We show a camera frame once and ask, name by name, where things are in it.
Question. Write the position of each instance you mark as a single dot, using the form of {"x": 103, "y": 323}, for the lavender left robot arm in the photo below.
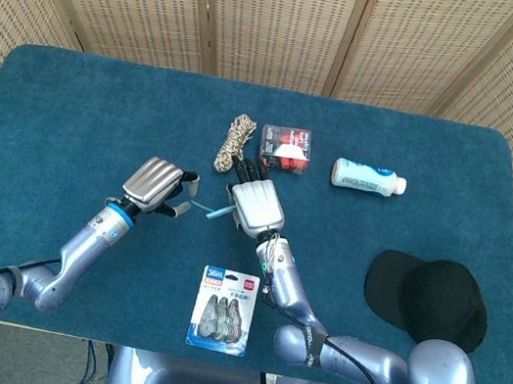
{"x": 77, "y": 250}

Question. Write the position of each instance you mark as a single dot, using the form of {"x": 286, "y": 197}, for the red and black box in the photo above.
{"x": 294, "y": 146}

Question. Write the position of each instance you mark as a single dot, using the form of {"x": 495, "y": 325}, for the woven bamboo folding screen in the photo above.
{"x": 287, "y": 18}

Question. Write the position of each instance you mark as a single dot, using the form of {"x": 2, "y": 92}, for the blue plush table mat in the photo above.
{"x": 75, "y": 120}

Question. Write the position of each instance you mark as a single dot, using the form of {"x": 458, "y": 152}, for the black baseball cap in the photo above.
{"x": 436, "y": 298}

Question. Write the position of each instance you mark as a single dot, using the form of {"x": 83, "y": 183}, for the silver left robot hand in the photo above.
{"x": 154, "y": 181}

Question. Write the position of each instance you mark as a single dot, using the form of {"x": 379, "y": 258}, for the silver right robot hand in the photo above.
{"x": 256, "y": 204}

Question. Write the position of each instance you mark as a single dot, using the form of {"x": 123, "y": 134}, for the light blue toothbrush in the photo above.
{"x": 215, "y": 213}

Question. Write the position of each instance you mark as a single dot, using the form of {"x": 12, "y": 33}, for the lavender right robot arm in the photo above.
{"x": 356, "y": 359}

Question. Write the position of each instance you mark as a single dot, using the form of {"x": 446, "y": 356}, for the white plastic bottle blue label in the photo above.
{"x": 363, "y": 176}

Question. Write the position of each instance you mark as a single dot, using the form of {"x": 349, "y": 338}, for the correction tape blister pack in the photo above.
{"x": 221, "y": 315}

